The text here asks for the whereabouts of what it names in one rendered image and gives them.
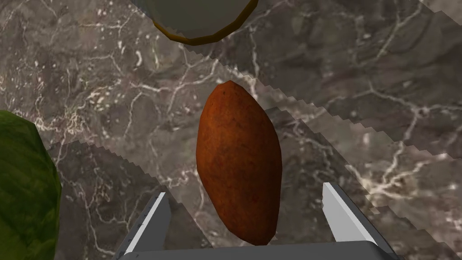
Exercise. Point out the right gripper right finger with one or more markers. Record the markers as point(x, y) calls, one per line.
point(344, 216)

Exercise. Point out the brown sweet potato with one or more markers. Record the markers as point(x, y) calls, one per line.
point(239, 162)

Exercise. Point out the grey bowl with yellow rim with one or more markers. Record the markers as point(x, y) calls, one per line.
point(202, 18)

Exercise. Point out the green round vegetable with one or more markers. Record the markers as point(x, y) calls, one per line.
point(25, 187)

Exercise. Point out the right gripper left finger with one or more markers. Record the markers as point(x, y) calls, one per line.
point(153, 227)

